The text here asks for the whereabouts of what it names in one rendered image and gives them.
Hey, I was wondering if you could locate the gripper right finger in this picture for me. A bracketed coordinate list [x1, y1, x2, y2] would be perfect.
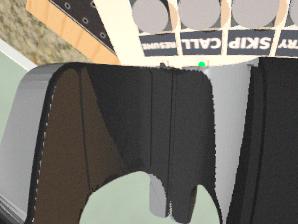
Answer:
[169, 56, 298, 224]

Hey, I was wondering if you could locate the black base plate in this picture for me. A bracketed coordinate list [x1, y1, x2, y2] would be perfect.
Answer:
[48, 0, 118, 57]

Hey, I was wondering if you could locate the cream push-button panel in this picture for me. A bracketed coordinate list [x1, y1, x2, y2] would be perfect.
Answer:
[94, 0, 298, 68]

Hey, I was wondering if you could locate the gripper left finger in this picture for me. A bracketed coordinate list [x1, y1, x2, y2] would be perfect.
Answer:
[0, 62, 181, 224]

